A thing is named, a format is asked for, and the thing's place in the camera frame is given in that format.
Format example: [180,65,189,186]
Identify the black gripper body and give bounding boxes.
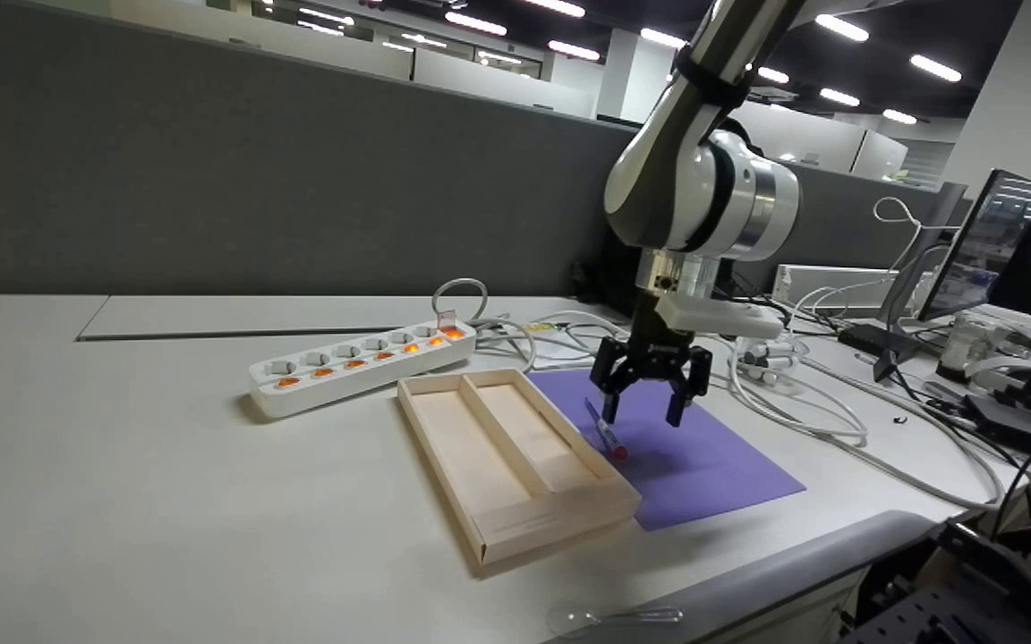
[618,296,711,377]

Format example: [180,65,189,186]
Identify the wooden two-compartment tray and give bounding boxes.
[394,364,644,575]

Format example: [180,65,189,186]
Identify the purple paper sheet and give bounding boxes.
[526,355,810,538]

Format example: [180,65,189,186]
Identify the small clear plug adapter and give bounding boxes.
[728,330,810,389]

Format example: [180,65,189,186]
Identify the white box device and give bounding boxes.
[769,261,904,317]

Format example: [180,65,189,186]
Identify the white building pillar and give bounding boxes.
[594,24,677,129]

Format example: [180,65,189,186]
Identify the white power strip orange switches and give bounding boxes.
[248,315,481,422]

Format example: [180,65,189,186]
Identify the ceiling light strip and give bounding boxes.
[907,49,972,89]
[545,34,606,65]
[876,104,925,133]
[440,6,516,40]

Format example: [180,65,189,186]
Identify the computer monitor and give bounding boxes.
[919,163,1031,325]

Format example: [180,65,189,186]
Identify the grey office partition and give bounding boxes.
[0,0,972,301]

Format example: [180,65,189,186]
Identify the tangled white cable bundle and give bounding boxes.
[474,306,629,369]

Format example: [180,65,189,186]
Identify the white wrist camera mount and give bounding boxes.
[655,275,791,348]

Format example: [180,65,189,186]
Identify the thick white looped cable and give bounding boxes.
[706,336,1010,514]

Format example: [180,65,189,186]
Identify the white power strip cable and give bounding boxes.
[429,273,493,330]

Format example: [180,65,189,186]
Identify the thin white hanging cable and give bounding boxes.
[870,192,960,330]

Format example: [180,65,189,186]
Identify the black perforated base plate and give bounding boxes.
[841,522,1031,644]

